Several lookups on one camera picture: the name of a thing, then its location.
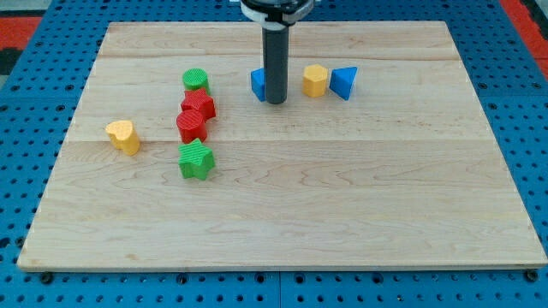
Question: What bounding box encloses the red star block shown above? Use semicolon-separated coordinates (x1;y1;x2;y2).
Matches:
181;87;217;121

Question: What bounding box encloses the yellow heart block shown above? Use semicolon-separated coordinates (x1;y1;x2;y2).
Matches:
105;120;140;156

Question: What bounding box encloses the blue block behind rod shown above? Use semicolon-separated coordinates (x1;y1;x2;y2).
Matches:
250;68;265;102

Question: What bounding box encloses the red cylinder block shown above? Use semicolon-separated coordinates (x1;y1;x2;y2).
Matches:
176;110;207;144

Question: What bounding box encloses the light wooden board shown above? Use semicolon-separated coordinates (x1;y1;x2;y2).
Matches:
18;21;547;272

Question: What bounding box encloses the green cylinder block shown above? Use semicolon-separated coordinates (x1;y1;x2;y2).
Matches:
182;68;211;95

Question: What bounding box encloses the yellow hexagon block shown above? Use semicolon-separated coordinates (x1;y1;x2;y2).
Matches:
302;64;328;98

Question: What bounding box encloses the black white robot end flange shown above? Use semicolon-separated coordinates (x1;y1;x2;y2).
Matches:
241;0;315;31

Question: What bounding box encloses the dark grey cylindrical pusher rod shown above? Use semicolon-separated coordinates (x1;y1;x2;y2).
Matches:
262;27;289;104

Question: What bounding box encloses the blue triangle block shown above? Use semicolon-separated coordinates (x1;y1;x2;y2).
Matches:
329;67;358;100

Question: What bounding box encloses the green star block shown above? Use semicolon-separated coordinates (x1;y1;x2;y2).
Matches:
178;139;216;181

